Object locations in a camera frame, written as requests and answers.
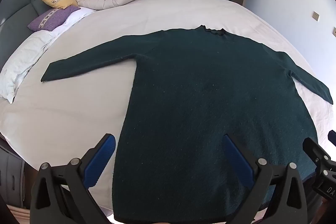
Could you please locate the purple patterned pillow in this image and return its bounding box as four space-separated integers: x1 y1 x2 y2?
28 6 81 32

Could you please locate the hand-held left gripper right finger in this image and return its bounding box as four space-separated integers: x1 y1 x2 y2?
223 133 308 224

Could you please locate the grey upholstered headboard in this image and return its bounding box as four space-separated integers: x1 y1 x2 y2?
0 0 86 70

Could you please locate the dark nightstand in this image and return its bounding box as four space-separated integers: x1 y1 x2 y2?
0 134 35 212

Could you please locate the bed with white sheet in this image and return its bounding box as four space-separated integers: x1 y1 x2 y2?
0 0 334 217

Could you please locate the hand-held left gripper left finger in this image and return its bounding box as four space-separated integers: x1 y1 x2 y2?
30 133 116 224

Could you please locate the dark green sweater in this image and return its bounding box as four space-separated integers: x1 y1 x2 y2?
41 25 334 223

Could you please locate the white pillow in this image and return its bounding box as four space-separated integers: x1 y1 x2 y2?
0 30 62 104
54 7 97 33

